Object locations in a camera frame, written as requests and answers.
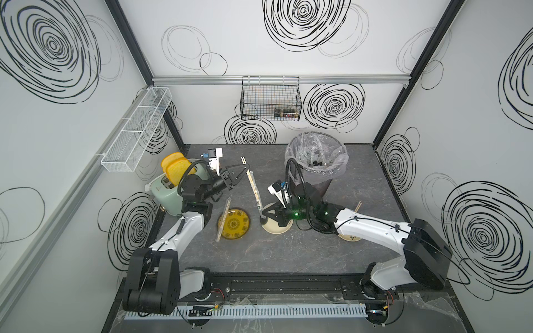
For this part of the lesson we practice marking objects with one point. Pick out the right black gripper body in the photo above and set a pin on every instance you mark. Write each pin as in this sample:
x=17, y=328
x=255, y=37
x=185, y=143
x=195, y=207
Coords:
x=291, y=213

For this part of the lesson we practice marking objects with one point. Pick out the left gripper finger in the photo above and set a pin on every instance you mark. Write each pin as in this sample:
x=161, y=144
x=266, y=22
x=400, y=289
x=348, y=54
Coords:
x=234, y=177
x=236, y=167

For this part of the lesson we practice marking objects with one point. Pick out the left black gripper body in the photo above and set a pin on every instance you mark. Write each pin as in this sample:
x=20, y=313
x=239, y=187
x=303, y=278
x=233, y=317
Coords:
x=216, y=186

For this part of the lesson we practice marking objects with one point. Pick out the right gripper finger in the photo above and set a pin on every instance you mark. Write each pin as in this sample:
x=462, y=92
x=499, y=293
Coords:
x=270, y=208
x=268, y=222

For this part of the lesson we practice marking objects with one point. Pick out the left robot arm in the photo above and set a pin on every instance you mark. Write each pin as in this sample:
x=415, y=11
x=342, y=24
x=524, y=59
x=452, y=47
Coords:
x=154, y=282

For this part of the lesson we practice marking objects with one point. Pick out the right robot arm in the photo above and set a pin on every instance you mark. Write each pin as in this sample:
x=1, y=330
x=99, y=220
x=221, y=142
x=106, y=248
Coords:
x=423, y=256

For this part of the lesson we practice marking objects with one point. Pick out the wrapped chopsticks on yellow plate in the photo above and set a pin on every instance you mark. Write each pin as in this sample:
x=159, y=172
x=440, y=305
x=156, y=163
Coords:
x=222, y=220

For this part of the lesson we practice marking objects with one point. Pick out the cream plate with black patch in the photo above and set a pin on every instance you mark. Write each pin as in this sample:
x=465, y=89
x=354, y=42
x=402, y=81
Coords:
x=279, y=230

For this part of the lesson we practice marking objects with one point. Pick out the yellow patterned plate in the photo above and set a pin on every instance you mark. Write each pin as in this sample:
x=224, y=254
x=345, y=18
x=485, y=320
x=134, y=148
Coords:
x=236, y=225

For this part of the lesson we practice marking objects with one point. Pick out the front yellow bread slice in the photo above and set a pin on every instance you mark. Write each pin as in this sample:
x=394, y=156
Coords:
x=176, y=170

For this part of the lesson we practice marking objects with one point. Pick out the yellow bread slice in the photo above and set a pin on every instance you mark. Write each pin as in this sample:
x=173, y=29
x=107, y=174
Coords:
x=170, y=159
x=176, y=170

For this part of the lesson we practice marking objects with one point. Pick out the mint green toaster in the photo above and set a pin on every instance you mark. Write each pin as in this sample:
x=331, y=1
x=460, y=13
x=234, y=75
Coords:
x=166, y=193

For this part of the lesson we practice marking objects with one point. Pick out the back yellow bread slice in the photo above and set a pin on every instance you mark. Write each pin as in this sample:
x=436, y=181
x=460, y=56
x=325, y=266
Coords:
x=170, y=159

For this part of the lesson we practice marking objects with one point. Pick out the cream plate with red marks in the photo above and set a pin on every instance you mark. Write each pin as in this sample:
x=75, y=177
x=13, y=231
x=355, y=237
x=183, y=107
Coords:
x=349, y=238

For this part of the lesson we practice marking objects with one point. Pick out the black mesh trash bin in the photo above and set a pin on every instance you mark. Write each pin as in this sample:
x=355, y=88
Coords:
x=320, y=179

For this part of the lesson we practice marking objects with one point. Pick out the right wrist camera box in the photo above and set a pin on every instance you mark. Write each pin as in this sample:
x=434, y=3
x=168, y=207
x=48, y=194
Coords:
x=278, y=189

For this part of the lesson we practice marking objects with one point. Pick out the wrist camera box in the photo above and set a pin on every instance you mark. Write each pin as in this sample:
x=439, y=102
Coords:
x=213, y=155
x=278, y=189

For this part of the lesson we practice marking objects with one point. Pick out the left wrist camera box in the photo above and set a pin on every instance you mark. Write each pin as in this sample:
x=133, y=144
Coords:
x=213, y=155

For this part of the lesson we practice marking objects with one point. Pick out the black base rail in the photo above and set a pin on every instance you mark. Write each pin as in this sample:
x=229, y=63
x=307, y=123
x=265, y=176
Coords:
x=224, y=286

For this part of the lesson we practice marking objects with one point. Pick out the black wire wall basket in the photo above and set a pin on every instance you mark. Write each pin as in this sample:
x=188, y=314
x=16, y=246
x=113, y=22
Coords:
x=271, y=102

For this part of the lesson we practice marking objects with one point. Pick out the aluminium wall rail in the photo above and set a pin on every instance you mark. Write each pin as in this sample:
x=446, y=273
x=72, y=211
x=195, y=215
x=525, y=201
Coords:
x=402, y=79

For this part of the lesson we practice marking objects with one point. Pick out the white wire wall shelf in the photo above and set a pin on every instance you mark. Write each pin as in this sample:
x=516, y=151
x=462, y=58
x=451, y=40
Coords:
x=130, y=144

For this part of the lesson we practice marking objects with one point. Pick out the white slotted cable duct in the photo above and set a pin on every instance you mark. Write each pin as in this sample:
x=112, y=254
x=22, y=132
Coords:
x=297, y=311

